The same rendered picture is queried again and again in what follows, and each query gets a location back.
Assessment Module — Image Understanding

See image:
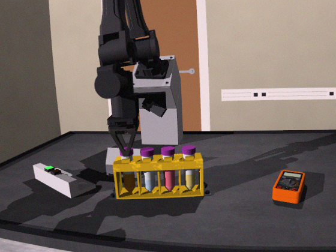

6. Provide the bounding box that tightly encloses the orange digital multimeter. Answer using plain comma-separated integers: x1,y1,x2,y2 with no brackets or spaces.
272,170,305,203

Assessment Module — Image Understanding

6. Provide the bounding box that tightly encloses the white key housing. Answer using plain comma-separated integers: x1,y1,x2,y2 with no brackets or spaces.
106,148,143,178

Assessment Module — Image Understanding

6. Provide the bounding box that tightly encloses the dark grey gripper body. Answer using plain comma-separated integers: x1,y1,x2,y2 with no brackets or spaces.
107,92,139,130

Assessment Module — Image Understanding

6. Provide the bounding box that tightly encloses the dark grey table edge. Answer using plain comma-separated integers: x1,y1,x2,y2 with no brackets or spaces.
0,130,336,252

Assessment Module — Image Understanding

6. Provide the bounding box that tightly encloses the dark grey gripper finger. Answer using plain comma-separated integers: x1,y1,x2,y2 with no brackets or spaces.
109,127,137,156
117,134,127,147

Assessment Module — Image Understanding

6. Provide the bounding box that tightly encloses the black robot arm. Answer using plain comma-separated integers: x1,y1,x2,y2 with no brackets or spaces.
94,0,169,118

